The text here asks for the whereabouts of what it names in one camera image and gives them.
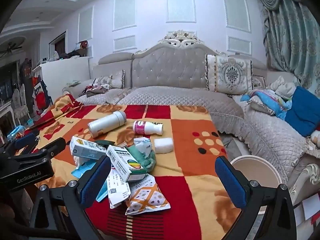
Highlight light blue wipes pack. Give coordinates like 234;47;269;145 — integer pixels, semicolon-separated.
71;159;108;202

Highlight tissue pack green label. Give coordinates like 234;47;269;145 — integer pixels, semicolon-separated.
133;137;152;158

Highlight white medicine box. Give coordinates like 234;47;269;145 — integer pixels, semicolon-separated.
107;166;131;209

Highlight checkered orange red blanket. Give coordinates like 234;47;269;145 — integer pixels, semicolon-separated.
37;96;240;239

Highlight rainbow stripe medicine box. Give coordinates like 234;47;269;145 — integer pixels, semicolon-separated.
107;145;147;183

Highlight dark green snack wrapper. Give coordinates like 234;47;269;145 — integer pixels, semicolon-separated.
95;140;115;149

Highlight tall white cylinder bottle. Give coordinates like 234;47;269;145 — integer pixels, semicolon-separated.
88;111;127;138

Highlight white cabinet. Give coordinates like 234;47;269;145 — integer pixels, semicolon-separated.
32;57;90;101

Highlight white paper sheets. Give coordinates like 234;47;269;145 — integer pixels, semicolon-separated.
294;193;319;226

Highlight green terry towel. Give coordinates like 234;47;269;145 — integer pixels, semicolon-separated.
126;145;156;173

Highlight clothes pile on sofa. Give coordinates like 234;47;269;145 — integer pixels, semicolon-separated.
82;79;110;98

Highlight pink label yogurt bottle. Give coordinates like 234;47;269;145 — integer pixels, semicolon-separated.
132;120;163;135

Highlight orange white snack bag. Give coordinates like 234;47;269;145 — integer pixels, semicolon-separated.
125;174;171;216

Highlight beige round trash bin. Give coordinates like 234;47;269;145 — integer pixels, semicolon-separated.
229;154;283;214

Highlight white green milk carton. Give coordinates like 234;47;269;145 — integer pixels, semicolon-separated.
69;136;107;160

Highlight blue folded blanket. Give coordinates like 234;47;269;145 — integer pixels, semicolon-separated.
285;86;320;137

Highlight santa plush toy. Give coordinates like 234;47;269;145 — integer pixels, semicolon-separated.
310;129;320;148

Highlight small fringed cushion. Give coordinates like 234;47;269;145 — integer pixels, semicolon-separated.
95;70;125;89

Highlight ornate embroidered cushion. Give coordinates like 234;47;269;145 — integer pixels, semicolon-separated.
205;54;253;95

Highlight teal patterned curtain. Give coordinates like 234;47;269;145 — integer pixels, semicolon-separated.
258;0;319;96

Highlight white foam block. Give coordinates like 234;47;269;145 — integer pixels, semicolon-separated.
154;138;174;154

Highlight colourful striped cloth pile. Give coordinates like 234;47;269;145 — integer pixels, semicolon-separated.
240;89;292;120

